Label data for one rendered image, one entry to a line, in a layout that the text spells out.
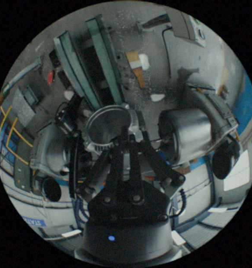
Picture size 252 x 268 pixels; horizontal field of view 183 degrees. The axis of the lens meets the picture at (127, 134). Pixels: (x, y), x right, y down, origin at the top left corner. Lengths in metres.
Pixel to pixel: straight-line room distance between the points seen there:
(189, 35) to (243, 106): 5.33
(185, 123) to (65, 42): 0.48
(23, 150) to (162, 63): 3.44
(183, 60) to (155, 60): 0.16
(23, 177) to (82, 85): 3.19
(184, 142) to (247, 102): 5.26
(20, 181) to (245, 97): 8.71
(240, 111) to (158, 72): 5.28
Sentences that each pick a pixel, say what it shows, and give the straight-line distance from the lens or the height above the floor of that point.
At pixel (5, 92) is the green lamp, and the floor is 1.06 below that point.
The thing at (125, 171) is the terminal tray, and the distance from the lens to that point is 0.40.
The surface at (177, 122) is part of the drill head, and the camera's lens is 0.31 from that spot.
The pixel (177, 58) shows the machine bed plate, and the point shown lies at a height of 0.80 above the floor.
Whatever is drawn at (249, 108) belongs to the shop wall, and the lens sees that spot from 5.41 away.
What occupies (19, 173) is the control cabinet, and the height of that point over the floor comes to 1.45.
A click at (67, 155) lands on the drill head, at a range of 0.41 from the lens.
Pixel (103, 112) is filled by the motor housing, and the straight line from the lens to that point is 0.35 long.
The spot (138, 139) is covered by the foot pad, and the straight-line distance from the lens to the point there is 0.26.
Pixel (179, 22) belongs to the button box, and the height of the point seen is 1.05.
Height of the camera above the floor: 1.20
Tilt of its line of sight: 33 degrees down
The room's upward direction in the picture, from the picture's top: 171 degrees clockwise
